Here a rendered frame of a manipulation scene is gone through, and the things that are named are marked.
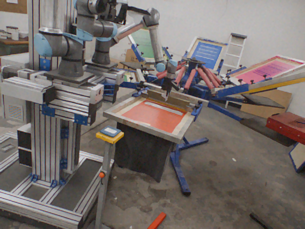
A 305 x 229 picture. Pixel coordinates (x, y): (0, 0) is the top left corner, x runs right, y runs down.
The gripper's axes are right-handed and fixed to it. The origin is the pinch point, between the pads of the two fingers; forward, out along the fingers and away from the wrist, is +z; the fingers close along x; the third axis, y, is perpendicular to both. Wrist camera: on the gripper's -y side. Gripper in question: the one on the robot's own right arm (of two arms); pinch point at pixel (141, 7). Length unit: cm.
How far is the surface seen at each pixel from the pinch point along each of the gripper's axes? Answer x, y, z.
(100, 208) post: -38, 131, -24
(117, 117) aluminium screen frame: -46, 63, -35
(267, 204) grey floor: -201, 142, 83
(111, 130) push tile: -32, 67, -26
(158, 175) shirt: -69, 101, -1
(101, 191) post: -36, 115, -25
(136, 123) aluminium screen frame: -50, 63, -21
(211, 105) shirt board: -176, 53, -10
